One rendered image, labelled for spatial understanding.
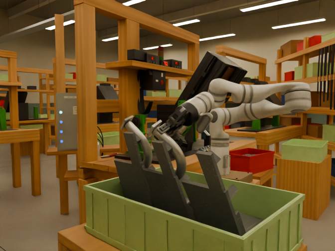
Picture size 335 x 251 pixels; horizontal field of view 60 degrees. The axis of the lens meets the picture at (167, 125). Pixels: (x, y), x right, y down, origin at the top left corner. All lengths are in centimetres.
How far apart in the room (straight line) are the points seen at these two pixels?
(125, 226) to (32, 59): 1186
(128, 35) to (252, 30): 996
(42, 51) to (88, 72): 1100
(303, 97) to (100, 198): 80
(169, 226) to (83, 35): 139
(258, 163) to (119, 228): 121
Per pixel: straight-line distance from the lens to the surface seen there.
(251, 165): 190
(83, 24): 192
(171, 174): 86
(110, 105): 213
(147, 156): 100
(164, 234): 83
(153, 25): 246
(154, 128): 87
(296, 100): 117
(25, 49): 1256
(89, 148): 190
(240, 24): 1222
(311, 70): 506
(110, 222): 100
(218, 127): 143
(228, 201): 79
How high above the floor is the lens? 125
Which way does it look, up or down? 4 degrees down
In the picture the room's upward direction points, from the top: straight up
